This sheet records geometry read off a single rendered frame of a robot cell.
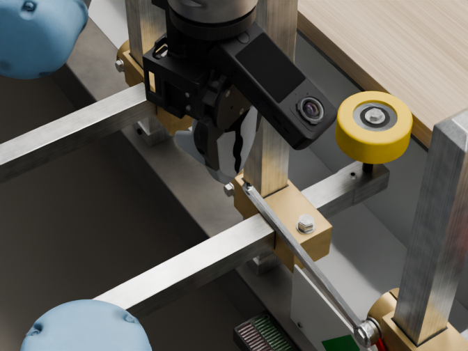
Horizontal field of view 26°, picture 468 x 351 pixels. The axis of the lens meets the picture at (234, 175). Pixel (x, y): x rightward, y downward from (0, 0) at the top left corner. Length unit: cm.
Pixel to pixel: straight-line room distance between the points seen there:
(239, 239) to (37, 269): 108
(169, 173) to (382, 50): 32
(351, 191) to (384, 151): 8
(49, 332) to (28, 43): 18
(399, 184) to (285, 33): 39
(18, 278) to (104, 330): 152
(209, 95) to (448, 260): 24
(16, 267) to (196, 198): 90
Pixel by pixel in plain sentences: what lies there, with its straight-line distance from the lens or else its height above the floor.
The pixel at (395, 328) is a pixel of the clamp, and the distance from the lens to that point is 96.
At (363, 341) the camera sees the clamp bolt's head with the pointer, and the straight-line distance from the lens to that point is 98.
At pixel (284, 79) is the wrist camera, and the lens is 84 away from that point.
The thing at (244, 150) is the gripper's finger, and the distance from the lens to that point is 94.
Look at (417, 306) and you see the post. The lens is 92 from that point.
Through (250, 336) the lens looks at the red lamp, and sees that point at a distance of 115.
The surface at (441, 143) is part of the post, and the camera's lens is 77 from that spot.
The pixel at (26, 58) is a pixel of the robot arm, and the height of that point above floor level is 123.
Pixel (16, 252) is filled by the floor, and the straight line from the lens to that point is 214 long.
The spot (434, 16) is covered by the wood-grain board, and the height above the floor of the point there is 90.
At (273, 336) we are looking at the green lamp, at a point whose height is 70.
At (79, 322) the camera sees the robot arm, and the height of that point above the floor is 118.
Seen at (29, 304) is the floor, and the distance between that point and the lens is 206.
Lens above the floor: 167
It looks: 48 degrees down
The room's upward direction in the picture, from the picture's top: straight up
